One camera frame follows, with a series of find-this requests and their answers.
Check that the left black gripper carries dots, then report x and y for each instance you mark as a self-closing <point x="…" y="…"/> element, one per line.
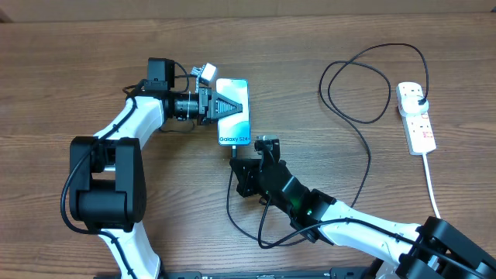
<point x="204" y="115"/>

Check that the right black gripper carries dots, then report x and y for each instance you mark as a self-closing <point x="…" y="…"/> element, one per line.
<point x="245" y="173"/>

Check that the Samsung Galaxy smartphone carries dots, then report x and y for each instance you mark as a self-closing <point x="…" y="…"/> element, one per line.
<point x="234" y="130"/>

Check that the white power strip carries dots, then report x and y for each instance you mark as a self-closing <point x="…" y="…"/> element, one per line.
<point x="418" y="129"/>

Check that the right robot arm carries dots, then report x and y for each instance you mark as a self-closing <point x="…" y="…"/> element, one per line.
<point x="435" y="249"/>

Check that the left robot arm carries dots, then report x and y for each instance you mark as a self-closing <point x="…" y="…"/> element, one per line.
<point x="105" y="191"/>

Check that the white charger plug adapter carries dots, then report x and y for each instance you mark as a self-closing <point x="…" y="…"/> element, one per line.
<point x="411" y="105"/>

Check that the brown cardboard backdrop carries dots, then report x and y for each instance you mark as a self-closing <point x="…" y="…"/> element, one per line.
<point x="96" y="10"/>

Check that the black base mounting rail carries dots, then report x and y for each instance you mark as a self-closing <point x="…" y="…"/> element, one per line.
<point x="333" y="273"/>

